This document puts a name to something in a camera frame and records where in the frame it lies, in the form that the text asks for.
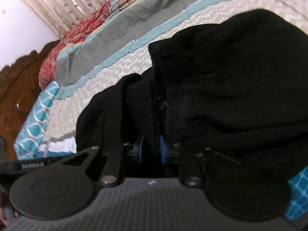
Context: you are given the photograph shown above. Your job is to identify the black pants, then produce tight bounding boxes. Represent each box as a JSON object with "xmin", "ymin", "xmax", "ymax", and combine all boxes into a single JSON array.
[{"xmin": 76, "ymin": 9, "xmax": 307, "ymax": 220}]

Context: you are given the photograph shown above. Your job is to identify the teal patterned pillow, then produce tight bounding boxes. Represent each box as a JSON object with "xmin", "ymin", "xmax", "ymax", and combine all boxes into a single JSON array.
[{"xmin": 13, "ymin": 81, "xmax": 59, "ymax": 160}]

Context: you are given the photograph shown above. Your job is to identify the carved wooden headboard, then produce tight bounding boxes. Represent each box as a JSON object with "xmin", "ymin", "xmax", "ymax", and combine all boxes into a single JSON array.
[{"xmin": 1, "ymin": 41, "xmax": 59, "ymax": 160}]

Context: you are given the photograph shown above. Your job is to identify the chevron patterned bedspread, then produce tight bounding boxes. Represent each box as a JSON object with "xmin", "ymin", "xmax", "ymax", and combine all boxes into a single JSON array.
[{"xmin": 13, "ymin": 0, "xmax": 308, "ymax": 222}]

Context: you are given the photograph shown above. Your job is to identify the red patchwork quilt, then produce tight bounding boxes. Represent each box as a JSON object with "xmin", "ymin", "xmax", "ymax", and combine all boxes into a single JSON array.
[{"xmin": 38, "ymin": 0, "xmax": 174, "ymax": 91}]

